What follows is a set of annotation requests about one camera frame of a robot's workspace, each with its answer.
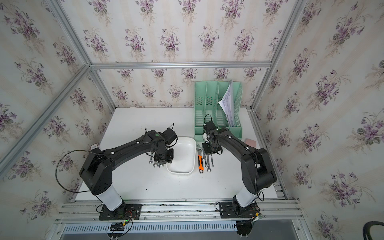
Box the white papers in organizer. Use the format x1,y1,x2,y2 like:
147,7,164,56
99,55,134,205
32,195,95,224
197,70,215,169
219,81,235,127

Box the pink sponge pad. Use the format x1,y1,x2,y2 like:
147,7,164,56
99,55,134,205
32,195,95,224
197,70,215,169
244,139,258,148

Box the red white card box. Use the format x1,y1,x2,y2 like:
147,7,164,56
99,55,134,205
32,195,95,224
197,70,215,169
90,144,99,150

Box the black chair edge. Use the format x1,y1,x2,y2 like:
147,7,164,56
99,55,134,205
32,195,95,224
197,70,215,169
362,221,384,240

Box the orange handled adjustable wrench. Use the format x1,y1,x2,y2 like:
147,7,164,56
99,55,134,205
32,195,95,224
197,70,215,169
197,144,204,174

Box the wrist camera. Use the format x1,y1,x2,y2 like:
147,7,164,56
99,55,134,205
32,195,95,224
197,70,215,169
203,121,217,136
162,128,178,148

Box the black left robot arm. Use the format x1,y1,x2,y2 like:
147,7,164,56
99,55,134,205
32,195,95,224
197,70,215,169
79,128,178,212

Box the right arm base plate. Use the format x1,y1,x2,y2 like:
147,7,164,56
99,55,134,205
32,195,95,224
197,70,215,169
215,202,261,219

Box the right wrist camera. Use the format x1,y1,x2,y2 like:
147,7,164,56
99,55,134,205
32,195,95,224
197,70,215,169
203,121,217,136

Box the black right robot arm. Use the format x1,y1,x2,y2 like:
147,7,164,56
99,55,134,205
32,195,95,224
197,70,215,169
203,121,277,209

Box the silver end wrench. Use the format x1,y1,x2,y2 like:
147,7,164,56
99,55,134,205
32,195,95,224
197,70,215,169
205,155,212,173

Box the white plastic storage tray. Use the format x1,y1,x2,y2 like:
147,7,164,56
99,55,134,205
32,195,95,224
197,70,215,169
166,137,197,175

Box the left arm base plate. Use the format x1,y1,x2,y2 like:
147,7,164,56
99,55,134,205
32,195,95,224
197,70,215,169
99,204,143,221

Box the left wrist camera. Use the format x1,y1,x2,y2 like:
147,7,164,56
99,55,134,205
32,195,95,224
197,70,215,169
162,128,178,148

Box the green desk file organizer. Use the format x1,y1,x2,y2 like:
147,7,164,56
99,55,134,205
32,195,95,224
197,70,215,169
194,81,243,143

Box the aluminium rail frame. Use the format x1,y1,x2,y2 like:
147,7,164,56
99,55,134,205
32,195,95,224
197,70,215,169
54,199,304,235

